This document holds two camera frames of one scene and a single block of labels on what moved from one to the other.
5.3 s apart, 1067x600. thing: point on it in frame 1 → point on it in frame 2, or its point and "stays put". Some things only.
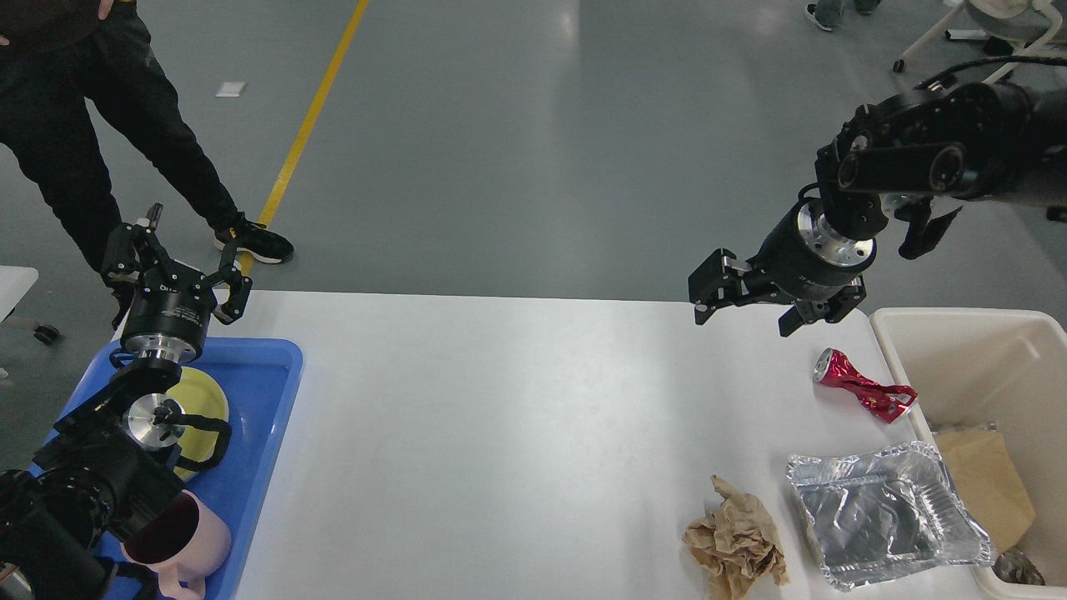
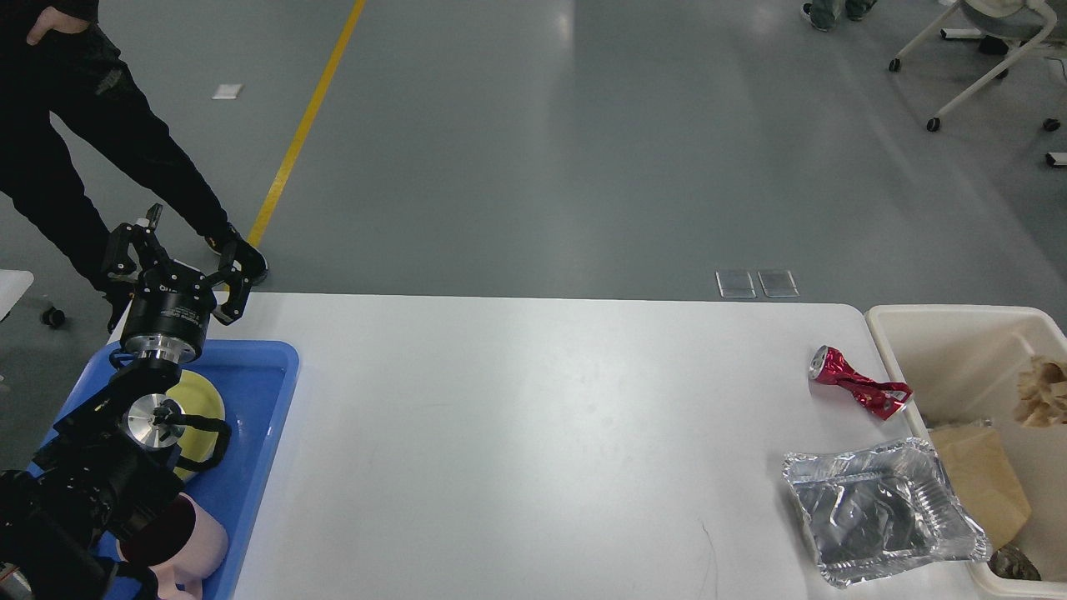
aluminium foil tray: (885, 512) stays put
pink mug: (184, 548) stays put
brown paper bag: (993, 494) stays put
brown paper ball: (737, 545) → (1043, 392)
